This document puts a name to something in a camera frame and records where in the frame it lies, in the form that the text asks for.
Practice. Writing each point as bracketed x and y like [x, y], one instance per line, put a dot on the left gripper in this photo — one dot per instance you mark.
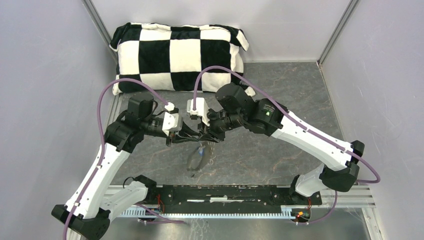
[185, 135]

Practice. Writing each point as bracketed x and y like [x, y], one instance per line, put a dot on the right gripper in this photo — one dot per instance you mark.
[213, 135]

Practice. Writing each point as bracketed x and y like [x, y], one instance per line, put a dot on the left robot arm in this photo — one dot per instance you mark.
[88, 213]

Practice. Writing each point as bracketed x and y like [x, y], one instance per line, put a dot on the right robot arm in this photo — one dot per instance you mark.
[338, 170]

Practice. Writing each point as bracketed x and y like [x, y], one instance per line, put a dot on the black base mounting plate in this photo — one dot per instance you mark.
[226, 199]

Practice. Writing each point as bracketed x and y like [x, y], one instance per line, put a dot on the black and white checkered pillow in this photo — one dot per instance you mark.
[177, 58]

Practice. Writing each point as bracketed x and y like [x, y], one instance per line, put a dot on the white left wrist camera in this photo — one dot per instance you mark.
[172, 121]

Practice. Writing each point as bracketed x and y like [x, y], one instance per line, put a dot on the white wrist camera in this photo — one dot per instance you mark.
[172, 121]
[198, 108]

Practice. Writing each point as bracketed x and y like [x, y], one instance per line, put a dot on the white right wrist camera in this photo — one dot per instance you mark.
[198, 108]

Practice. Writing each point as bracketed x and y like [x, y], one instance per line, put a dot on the white slotted cable duct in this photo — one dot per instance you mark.
[284, 213]

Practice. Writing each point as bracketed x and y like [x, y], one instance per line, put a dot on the aluminium frame rail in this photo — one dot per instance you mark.
[359, 196]

